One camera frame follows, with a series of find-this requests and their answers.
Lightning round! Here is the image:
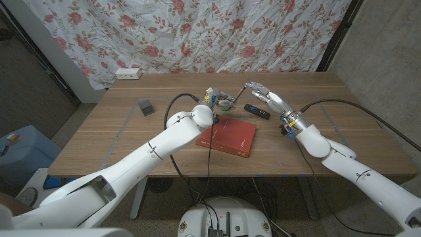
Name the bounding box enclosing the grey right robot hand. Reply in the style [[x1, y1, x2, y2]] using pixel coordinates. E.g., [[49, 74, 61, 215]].
[[246, 81, 299, 121]]

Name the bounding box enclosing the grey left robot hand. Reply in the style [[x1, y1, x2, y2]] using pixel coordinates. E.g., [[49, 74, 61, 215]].
[[203, 86, 236, 110]]

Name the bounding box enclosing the black mechanical pencil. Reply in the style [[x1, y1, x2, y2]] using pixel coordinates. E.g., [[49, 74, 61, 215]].
[[232, 86, 247, 103]]

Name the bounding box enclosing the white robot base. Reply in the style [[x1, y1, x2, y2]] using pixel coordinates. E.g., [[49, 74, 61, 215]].
[[177, 196, 273, 237]]

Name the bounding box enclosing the black TV remote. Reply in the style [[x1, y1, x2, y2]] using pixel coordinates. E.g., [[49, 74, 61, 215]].
[[243, 103, 272, 120]]

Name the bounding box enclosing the red hardcover book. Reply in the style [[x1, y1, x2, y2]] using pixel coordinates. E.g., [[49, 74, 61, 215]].
[[195, 113, 257, 159]]

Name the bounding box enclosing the floral backdrop sheet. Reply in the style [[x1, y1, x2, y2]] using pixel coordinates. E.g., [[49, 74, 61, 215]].
[[22, 0, 353, 91]]

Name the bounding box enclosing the small grey box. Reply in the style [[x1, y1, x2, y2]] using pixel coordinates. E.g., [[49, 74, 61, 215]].
[[137, 98, 155, 117]]

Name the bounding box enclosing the white power strip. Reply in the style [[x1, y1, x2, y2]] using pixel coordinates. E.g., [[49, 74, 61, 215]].
[[114, 67, 143, 80]]

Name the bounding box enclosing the black backdrop stand pole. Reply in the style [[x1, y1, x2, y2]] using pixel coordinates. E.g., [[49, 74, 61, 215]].
[[316, 0, 364, 72]]

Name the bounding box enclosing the black round floor fan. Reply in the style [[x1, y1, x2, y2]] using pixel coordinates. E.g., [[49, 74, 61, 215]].
[[146, 177, 174, 194]]

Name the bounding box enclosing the grey table leg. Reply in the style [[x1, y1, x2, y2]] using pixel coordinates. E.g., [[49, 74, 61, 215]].
[[297, 176, 320, 221]]

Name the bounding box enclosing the white table leg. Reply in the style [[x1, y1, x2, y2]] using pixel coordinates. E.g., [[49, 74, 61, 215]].
[[130, 179, 149, 221]]

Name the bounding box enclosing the blue floor item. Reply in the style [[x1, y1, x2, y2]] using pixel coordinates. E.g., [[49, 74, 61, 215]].
[[42, 175, 66, 190]]

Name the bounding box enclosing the blue storage bin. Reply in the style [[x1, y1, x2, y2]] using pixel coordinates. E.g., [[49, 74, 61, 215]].
[[0, 124, 62, 192]]

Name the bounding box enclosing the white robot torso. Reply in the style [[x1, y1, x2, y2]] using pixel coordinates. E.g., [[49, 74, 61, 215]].
[[0, 227, 134, 237]]

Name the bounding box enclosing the Rubik's cube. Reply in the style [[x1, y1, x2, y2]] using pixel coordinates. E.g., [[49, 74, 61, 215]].
[[6, 132, 23, 144]]

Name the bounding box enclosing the grey sneaker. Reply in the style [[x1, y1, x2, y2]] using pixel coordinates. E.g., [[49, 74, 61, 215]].
[[16, 187, 37, 207]]

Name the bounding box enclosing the person's bare leg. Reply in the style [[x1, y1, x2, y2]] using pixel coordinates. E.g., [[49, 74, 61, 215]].
[[0, 192, 26, 212]]

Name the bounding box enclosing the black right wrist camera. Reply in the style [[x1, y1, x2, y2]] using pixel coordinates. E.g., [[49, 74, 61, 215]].
[[279, 123, 295, 140]]

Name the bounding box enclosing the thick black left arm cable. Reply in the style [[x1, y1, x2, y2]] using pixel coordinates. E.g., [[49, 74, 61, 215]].
[[163, 92, 201, 200]]

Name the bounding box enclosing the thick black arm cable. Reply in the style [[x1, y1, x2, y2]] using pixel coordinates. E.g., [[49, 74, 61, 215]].
[[299, 98, 421, 153], [163, 92, 201, 200]]

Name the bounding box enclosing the thin black left wrist cable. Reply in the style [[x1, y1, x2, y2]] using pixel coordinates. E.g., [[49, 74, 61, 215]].
[[196, 123, 213, 207]]

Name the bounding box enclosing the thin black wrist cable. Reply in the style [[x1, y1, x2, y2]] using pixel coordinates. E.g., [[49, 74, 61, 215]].
[[196, 123, 213, 207], [293, 138, 395, 236]]

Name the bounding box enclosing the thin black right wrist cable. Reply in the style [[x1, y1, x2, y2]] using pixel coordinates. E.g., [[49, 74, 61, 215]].
[[293, 138, 395, 236]]

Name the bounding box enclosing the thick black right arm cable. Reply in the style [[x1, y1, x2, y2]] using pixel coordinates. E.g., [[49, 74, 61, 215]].
[[299, 98, 421, 153]]

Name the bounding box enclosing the black floor cable tangle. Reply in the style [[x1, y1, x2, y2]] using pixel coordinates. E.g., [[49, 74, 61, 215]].
[[187, 176, 280, 220]]

